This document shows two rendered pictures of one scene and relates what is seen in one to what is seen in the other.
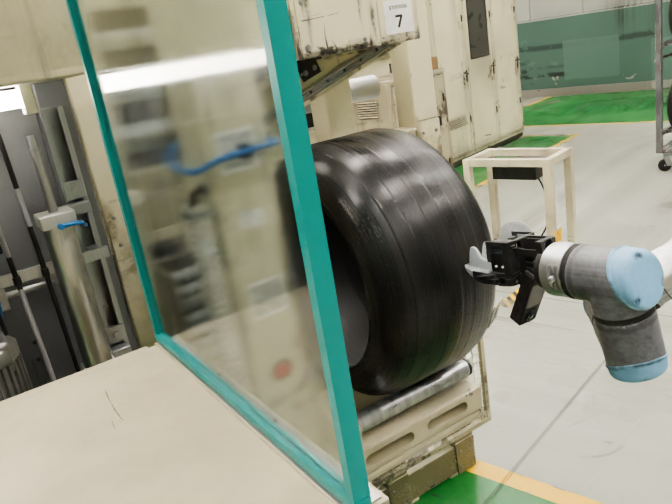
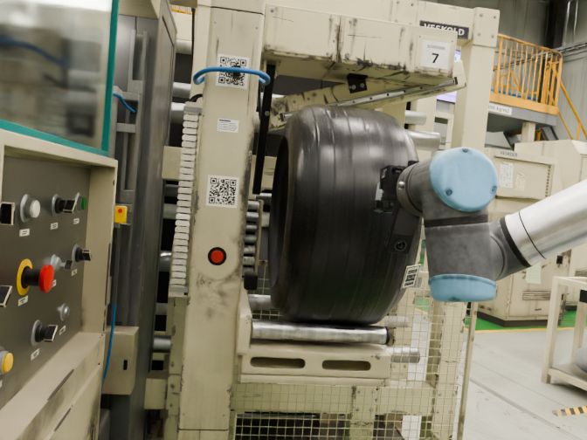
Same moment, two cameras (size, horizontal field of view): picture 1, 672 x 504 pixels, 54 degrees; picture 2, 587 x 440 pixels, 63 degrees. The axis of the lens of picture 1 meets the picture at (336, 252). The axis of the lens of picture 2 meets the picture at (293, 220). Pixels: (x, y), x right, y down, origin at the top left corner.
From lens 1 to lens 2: 67 cm
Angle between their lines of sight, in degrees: 27
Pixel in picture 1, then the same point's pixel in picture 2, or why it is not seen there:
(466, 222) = not seen: hidden behind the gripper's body
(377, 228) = (307, 149)
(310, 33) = (352, 45)
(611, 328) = (429, 230)
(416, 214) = (346, 149)
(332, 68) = (377, 91)
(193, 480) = not seen: outside the picture
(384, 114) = not seen: hidden behind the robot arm
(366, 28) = (403, 55)
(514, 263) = (393, 186)
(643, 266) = (468, 162)
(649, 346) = (462, 257)
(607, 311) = (427, 209)
